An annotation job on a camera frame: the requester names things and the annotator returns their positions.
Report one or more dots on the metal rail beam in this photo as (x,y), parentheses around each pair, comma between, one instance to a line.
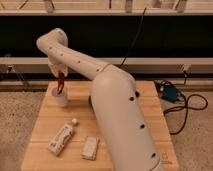
(132,65)

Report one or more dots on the blue power device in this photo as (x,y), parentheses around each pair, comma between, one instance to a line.
(169,92)

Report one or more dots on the white squeeze bottle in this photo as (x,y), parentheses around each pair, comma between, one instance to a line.
(59,141)

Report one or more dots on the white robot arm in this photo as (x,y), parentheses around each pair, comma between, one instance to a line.
(114,100)

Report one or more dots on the white ceramic cup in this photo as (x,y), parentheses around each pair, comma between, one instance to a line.
(61,99)

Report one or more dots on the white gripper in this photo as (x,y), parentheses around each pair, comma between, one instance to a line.
(56,69)

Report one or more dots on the wooden cutting board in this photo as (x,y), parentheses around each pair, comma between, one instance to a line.
(51,118)

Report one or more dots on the red chili pepper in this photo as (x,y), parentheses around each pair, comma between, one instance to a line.
(60,82)

